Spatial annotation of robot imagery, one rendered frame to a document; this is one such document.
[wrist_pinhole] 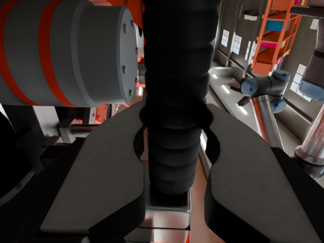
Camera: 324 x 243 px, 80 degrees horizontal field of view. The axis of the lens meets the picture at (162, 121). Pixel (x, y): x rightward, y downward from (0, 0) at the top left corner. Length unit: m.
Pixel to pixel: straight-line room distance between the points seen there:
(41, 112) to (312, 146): 0.91
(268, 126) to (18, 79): 0.86
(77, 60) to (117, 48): 0.05
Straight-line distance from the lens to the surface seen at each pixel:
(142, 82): 0.46
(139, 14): 0.67
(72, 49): 0.24
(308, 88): 0.75
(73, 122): 0.42
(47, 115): 0.38
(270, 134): 0.93
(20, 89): 0.29
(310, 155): 0.99
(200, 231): 6.57
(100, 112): 0.60
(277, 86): 1.02
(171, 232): 0.17
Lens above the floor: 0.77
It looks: 33 degrees up
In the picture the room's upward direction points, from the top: 179 degrees counter-clockwise
